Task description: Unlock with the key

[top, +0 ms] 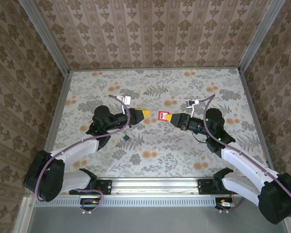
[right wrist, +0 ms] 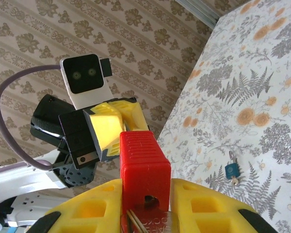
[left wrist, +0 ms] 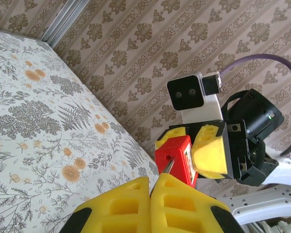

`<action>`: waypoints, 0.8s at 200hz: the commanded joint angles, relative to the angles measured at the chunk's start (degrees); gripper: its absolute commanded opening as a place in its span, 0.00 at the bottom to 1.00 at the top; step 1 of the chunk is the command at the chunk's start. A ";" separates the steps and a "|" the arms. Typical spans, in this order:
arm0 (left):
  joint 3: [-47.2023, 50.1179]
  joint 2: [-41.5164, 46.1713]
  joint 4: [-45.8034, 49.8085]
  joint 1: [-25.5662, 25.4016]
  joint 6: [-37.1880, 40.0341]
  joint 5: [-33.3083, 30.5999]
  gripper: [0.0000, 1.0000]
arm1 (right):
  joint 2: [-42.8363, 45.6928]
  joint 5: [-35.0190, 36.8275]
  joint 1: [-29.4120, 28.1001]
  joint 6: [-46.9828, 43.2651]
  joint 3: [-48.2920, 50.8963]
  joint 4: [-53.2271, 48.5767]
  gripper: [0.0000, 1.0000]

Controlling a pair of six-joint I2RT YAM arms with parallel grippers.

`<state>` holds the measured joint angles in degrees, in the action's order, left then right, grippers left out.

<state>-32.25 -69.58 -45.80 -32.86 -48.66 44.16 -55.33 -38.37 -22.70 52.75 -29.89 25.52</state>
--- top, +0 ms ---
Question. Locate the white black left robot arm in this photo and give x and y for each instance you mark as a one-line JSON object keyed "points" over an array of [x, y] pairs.
{"points": [[72, 153]]}

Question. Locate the red safety padlock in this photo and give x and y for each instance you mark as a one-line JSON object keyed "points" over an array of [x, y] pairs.
{"points": [[163, 117]]}

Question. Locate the aluminium corner post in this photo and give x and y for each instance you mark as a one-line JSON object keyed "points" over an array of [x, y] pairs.
{"points": [[47, 36], [259, 36]]}

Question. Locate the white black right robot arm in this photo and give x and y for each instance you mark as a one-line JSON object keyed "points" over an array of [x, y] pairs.
{"points": [[245, 162]]}

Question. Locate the aluminium table edge rail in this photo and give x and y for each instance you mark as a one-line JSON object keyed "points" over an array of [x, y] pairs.
{"points": [[253, 109], [59, 109]]}

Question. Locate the blue-headed key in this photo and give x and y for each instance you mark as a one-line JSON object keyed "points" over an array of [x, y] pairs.
{"points": [[126, 138]]}

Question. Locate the small electronics board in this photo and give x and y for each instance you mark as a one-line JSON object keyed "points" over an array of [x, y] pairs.
{"points": [[89, 203], [224, 204]]}

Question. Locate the aluminium mounting rail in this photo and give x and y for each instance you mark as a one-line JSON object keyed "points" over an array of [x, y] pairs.
{"points": [[155, 187]]}

